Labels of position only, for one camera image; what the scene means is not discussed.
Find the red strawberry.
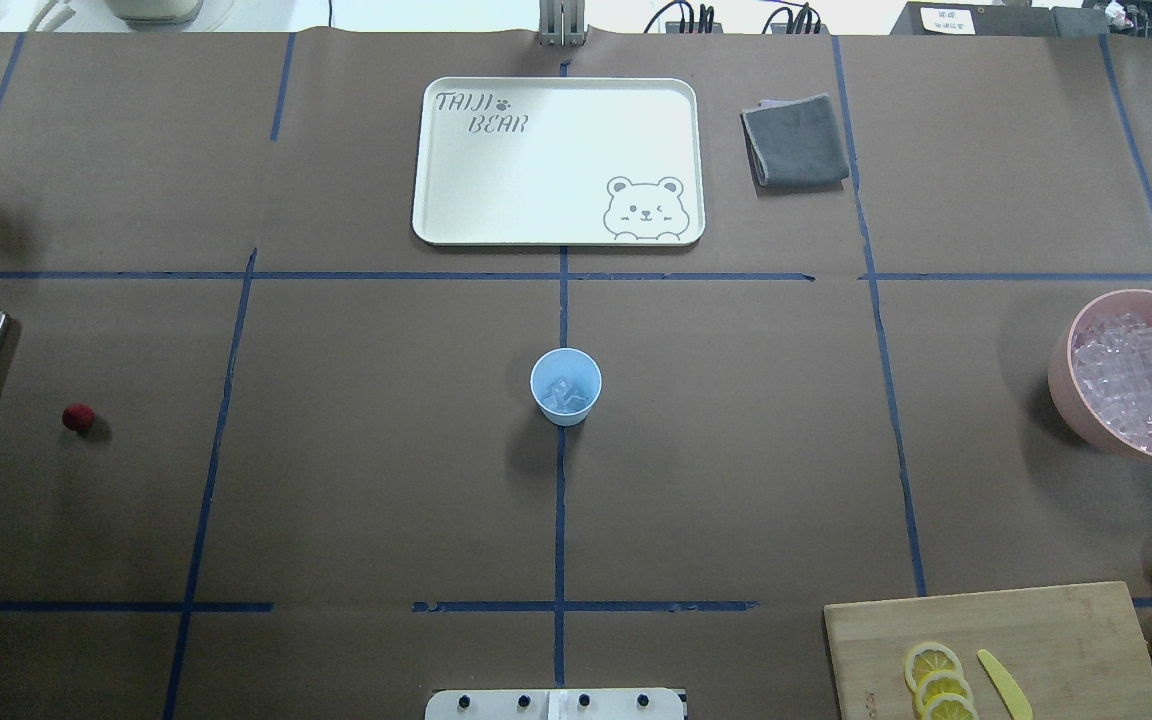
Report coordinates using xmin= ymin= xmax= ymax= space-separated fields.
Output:
xmin=61 ymin=404 xmax=96 ymax=434

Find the grey folded cloth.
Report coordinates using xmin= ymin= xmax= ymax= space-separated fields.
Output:
xmin=740 ymin=94 xmax=850 ymax=190

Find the wooden cutting board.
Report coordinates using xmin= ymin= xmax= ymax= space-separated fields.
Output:
xmin=823 ymin=582 xmax=1152 ymax=719

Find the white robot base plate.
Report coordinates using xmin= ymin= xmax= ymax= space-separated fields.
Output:
xmin=424 ymin=687 xmax=689 ymax=719

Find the yellow plastic knife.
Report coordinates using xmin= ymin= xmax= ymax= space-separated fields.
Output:
xmin=977 ymin=650 xmax=1036 ymax=720

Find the white bear tray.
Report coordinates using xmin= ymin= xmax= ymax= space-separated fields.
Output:
xmin=411 ymin=77 xmax=707 ymax=247

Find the light blue cup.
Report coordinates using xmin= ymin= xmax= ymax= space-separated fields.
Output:
xmin=530 ymin=347 xmax=602 ymax=427

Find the pile of ice cubes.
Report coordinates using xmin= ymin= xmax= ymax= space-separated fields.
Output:
xmin=1070 ymin=313 xmax=1152 ymax=452

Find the lemon slice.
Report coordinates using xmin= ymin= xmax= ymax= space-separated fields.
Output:
xmin=920 ymin=694 xmax=979 ymax=720
xmin=902 ymin=641 xmax=963 ymax=694
xmin=914 ymin=670 xmax=975 ymax=714

